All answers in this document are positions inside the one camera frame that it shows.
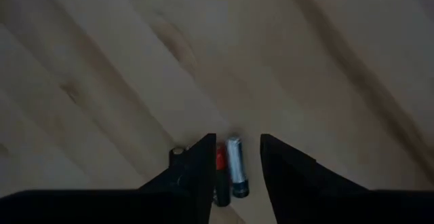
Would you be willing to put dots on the silver and blue battery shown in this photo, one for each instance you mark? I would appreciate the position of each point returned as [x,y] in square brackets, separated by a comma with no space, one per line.
[236,163]

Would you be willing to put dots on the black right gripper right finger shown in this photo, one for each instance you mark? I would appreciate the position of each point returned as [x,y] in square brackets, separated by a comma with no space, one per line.
[298,190]

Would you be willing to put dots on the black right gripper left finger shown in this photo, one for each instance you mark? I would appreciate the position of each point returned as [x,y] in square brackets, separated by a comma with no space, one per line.
[183,197]

